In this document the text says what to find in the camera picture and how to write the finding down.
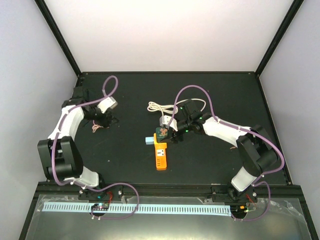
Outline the pink usb cable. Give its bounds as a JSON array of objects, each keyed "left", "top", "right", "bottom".
[{"left": 91, "top": 119, "right": 105, "bottom": 133}]

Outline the green cube socket adapter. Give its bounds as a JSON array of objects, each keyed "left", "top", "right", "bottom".
[{"left": 155, "top": 127, "right": 172, "bottom": 143}]

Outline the orange power strip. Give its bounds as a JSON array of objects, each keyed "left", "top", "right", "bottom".
[{"left": 153, "top": 133, "right": 168, "bottom": 171}]

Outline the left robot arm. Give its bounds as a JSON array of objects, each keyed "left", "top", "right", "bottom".
[{"left": 37, "top": 87, "right": 118, "bottom": 200}]

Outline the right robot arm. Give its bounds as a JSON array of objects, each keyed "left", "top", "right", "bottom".
[{"left": 159, "top": 99, "right": 280, "bottom": 202}]

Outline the light blue plug adapter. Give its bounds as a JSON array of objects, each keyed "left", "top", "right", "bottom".
[{"left": 145, "top": 136, "right": 154, "bottom": 145}]

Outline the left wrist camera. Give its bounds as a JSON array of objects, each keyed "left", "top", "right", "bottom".
[{"left": 97, "top": 96, "right": 118, "bottom": 113}]

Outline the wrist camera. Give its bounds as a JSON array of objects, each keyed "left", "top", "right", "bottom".
[
  {"left": 97, "top": 96, "right": 118, "bottom": 113},
  {"left": 159, "top": 115, "right": 178, "bottom": 132}
]

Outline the black aluminium frame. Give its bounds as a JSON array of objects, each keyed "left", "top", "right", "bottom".
[{"left": 18, "top": 0, "right": 320, "bottom": 240}]

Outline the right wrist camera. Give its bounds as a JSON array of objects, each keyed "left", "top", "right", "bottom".
[{"left": 159, "top": 115, "right": 178, "bottom": 132}]

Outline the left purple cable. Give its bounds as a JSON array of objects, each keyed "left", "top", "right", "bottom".
[{"left": 51, "top": 75, "right": 140, "bottom": 222}]

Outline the purple cable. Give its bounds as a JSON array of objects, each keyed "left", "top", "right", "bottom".
[
  {"left": 51, "top": 75, "right": 140, "bottom": 222},
  {"left": 166, "top": 85, "right": 286, "bottom": 223}
]

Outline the white power cord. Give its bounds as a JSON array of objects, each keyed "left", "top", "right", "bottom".
[{"left": 146, "top": 98, "right": 207, "bottom": 118}]

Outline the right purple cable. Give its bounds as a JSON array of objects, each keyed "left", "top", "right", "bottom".
[{"left": 166, "top": 85, "right": 286, "bottom": 223}]

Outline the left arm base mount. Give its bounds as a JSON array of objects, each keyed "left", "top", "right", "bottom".
[{"left": 79, "top": 186, "right": 113, "bottom": 202}]

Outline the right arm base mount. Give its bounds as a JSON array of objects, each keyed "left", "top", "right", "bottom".
[{"left": 211, "top": 184, "right": 258, "bottom": 204}]

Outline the light blue cable duct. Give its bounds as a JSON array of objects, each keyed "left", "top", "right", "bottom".
[{"left": 42, "top": 202, "right": 232, "bottom": 217}]

